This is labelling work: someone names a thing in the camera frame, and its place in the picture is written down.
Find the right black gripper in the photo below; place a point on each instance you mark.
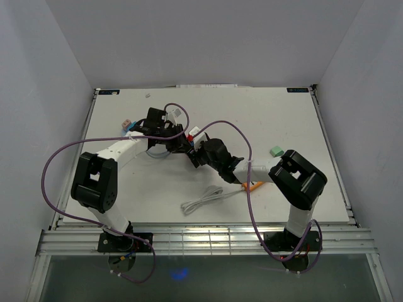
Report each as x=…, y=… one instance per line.
x=194, y=156

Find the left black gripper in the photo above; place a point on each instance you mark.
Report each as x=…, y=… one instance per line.
x=180, y=145

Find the cyan blue charger plug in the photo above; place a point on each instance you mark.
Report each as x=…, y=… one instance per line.
x=134, y=126

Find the rose gold charger plug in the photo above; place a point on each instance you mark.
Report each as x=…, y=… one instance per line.
x=126, y=125

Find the green charger plug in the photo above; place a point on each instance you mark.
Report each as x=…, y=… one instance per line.
x=276, y=151

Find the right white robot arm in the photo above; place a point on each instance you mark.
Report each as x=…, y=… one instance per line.
x=299, y=181

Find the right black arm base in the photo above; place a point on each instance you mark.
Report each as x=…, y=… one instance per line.
x=284, y=241

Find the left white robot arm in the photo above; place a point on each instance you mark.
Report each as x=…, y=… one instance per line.
x=95, y=184

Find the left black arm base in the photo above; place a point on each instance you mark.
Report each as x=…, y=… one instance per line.
x=109, y=243

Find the left blue corner label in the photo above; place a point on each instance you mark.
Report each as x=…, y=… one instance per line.
x=109, y=92

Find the blue corner label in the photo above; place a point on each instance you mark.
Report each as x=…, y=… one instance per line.
x=109, y=92
x=297, y=90

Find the orange power strip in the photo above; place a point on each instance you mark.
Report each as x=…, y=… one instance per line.
x=252, y=186

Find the right blue corner label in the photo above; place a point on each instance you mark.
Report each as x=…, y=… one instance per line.
x=297, y=90

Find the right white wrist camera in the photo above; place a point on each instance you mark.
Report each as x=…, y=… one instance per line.
x=196, y=137

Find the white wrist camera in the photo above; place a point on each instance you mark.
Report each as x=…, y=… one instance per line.
x=196, y=137
x=173, y=115

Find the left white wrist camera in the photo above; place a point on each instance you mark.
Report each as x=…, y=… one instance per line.
x=173, y=115

